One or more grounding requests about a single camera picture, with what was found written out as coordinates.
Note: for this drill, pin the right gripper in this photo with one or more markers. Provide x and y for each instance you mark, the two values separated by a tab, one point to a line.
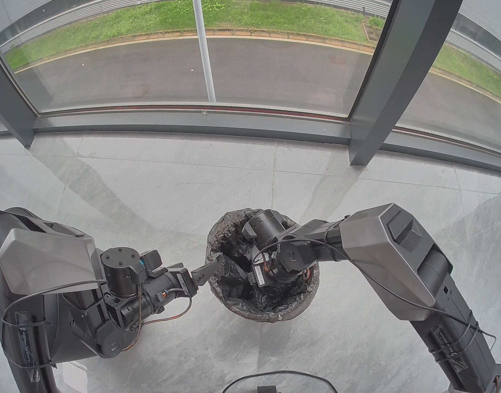
264	276

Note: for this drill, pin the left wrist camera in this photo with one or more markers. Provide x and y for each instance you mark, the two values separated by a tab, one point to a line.
151	260

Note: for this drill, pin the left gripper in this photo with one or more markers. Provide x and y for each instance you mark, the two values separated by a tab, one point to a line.
172	287

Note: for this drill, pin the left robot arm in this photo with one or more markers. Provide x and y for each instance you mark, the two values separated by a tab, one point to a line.
41	256

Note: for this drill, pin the window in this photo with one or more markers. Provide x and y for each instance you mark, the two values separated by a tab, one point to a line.
234	55

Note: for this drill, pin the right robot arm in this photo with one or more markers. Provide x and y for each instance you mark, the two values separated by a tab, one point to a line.
389	260

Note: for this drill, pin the black plastic bag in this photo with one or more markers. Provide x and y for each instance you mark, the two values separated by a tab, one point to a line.
234	297

